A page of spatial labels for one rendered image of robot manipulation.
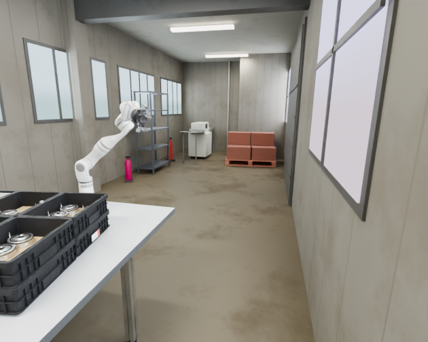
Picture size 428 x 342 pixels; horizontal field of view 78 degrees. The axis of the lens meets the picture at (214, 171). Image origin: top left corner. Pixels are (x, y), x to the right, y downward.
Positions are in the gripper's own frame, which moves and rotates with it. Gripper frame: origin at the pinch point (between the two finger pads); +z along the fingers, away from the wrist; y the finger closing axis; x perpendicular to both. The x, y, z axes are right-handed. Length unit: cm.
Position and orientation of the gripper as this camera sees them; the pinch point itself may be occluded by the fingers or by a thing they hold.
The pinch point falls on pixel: (147, 123)
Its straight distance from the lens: 127.8
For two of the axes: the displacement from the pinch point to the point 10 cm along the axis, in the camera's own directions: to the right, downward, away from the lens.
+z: 4.9, 4.0, -7.7
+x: -8.1, -1.0, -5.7
